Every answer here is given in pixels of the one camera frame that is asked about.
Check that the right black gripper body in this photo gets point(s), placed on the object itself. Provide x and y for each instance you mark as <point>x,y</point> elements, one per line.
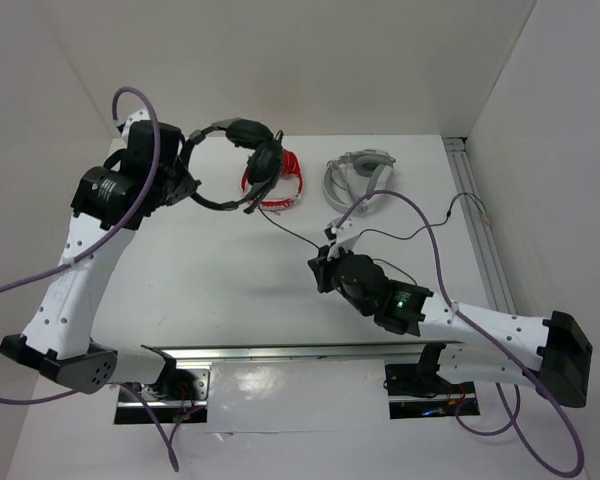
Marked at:
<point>327,278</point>

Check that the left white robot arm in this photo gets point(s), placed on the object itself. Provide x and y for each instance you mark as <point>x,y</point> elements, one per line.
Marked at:
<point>108,207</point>

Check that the red folded headphones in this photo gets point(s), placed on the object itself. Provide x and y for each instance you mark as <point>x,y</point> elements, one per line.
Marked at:
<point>288,190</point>

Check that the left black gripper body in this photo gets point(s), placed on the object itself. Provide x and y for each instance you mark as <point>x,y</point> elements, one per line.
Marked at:
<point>176,184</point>

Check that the aluminium rail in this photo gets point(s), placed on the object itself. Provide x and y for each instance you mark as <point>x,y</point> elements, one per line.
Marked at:
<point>297,352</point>
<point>479,223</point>

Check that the aluminium rail front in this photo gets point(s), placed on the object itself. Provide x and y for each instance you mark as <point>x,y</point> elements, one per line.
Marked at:
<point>297,352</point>

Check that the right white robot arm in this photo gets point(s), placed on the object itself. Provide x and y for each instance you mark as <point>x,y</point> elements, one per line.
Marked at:
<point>465,343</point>

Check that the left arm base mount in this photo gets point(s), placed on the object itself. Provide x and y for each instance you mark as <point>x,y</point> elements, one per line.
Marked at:
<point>171,389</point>

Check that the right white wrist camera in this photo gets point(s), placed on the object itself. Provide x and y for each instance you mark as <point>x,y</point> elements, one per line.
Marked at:
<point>342,235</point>

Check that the grey white headphones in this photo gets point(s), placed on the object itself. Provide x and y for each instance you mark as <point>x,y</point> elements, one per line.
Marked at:
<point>355,174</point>

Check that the aluminium rail right side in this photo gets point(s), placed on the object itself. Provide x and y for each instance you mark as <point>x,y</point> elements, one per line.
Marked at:
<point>479,223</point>

